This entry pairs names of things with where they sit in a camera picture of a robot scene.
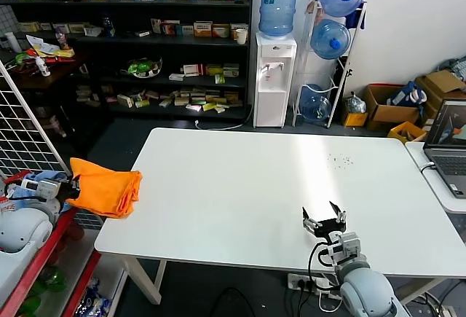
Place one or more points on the orange medicine box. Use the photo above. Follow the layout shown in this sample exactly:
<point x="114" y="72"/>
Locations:
<point x="202" y="30"/>

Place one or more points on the light blue crumpled garment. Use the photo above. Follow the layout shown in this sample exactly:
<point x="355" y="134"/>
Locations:
<point x="51" y="175"/>

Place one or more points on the red-edged shelf cart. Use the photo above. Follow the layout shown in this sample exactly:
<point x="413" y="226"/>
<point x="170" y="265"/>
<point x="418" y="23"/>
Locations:
<point x="36" y="267"/>

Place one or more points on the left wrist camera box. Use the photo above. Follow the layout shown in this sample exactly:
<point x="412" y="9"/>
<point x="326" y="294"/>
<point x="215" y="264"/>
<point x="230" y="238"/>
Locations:
<point x="43" y="187"/>

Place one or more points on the blue plaid clothes pile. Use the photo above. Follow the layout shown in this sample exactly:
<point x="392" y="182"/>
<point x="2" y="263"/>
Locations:
<point x="455" y="65"/>

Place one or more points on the small white side table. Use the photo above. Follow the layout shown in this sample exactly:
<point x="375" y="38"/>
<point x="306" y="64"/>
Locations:
<point x="433" y="189"/>

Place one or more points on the grey open laptop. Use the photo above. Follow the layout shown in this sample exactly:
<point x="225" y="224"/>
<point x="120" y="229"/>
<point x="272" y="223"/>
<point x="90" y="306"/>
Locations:
<point x="448" y="164"/>

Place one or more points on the pile of yellow papers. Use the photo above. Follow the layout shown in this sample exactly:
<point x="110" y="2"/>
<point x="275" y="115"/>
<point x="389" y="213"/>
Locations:
<point x="51" y="49"/>

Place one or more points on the white power strip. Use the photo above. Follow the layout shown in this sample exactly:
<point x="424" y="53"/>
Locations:
<point x="300" y="282"/>

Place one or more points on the blue white packet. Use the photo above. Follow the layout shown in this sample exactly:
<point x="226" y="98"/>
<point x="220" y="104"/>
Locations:
<point x="91" y="302"/>

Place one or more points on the yellow plastic bin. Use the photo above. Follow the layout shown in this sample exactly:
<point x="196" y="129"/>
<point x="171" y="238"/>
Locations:
<point x="397" y="131"/>

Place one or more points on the white red medicine box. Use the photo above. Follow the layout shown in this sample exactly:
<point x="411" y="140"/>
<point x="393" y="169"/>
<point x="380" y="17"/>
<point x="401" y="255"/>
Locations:
<point x="192" y="70"/>

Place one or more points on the white water dispenser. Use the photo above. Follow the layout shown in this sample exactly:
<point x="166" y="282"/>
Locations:
<point x="269" y="105"/>

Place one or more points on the dark blue bottle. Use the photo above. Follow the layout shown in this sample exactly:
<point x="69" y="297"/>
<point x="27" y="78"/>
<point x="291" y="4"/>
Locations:
<point x="106" y="27"/>

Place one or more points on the open brown cardboard box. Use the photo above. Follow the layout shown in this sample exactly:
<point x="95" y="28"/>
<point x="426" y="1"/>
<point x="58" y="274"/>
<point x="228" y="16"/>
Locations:
<point x="397" y="116"/>

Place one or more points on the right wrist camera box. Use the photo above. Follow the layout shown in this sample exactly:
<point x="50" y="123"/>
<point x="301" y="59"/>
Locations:
<point x="347" y="247"/>

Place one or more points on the green snack bag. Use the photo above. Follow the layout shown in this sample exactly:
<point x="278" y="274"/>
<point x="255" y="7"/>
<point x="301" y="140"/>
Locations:
<point x="23" y="58"/>

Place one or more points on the white cylinder roll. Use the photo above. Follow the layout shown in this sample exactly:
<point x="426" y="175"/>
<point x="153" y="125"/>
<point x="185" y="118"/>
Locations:
<point x="12" y="43"/>

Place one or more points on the upright blue water jug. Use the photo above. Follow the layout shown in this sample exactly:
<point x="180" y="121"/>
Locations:
<point x="277" y="7"/>

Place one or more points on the green plastic bottle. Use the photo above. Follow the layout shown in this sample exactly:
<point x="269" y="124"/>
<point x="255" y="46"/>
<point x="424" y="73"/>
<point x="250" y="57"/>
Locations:
<point x="52" y="280"/>

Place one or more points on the white paper cup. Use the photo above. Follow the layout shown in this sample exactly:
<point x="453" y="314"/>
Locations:
<point x="240" y="37"/>

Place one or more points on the dark wooden table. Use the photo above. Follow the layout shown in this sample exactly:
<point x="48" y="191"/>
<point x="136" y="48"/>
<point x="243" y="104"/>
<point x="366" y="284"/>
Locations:
<point x="62" y="73"/>

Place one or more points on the pink drink bottle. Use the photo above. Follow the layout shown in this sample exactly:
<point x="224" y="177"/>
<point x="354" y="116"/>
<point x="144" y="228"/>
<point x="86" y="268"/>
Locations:
<point x="62" y="42"/>

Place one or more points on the red white snack packet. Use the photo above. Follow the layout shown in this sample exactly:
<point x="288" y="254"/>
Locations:
<point x="16" y="178"/>

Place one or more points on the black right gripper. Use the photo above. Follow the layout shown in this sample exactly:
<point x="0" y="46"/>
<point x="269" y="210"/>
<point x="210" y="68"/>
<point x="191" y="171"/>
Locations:
<point x="331" y="226"/>

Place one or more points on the clear plastic bag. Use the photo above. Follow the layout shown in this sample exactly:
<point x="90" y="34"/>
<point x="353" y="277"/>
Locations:
<point x="355" y="103"/>

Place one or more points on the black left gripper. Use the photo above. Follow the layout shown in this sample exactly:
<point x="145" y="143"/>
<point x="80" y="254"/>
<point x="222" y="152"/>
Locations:
<point x="68" y="192"/>

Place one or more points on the orange t-shirt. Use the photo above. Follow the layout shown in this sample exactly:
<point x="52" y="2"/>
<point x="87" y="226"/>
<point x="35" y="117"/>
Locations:
<point x="105" y="189"/>

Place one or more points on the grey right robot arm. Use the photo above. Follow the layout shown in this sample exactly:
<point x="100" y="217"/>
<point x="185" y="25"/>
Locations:
<point x="364" y="291"/>

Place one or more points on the closed brown cardboard box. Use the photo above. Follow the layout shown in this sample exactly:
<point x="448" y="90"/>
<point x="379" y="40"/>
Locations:
<point x="442" y="82"/>

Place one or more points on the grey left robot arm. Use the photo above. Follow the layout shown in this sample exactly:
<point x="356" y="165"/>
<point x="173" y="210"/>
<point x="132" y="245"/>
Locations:
<point x="22" y="229"/>

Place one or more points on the white metal jug rack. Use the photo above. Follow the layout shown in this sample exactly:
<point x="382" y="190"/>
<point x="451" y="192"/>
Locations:
<point x="311" y="3"/>

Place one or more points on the black shelf unit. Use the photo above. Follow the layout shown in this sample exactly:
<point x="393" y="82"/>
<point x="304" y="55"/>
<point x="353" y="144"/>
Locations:
<point x="182" y="42"/>

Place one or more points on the blue white bag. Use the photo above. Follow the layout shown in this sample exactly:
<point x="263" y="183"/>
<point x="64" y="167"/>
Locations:
<point x="402" y="94"/>

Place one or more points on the large white table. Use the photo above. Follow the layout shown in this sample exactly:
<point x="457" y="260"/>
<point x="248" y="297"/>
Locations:
<point x="255" y="186"/>

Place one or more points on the small white bottle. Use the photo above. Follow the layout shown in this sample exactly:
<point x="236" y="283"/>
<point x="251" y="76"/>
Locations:
<point x="43" y="69"/>

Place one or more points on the small yellow box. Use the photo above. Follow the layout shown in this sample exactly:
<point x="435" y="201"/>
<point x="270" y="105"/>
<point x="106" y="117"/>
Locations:
<point x="355" y="119"/>

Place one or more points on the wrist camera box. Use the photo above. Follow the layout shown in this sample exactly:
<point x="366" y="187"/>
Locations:
<point x="347" y="247"/>
<point x="43" y="187"/>

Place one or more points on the bowl with green bag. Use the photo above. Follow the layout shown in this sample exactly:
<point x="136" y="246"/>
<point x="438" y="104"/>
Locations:
<point x="140" y="67"/>

